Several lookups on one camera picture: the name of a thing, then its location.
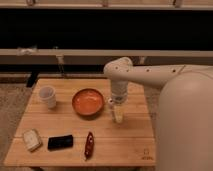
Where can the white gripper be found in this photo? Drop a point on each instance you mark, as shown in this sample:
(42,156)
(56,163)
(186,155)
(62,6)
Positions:
(119,91)

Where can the small white bottle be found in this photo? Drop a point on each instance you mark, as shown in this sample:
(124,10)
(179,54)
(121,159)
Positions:
(116,111)

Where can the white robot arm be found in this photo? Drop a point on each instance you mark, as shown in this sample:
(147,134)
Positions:
(184,124)

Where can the orange bowl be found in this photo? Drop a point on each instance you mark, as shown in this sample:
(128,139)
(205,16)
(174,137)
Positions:
(88,102)

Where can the wooden table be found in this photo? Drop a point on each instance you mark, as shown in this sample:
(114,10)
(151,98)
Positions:
(130,143)

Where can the white plastic cup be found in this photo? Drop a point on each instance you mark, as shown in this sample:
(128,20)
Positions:
(47,96)

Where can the black rectangular block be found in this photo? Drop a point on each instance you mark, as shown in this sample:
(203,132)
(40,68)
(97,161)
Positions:
(60,142)

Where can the white sponge block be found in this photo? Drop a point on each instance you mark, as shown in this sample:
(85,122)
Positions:
(32,140)

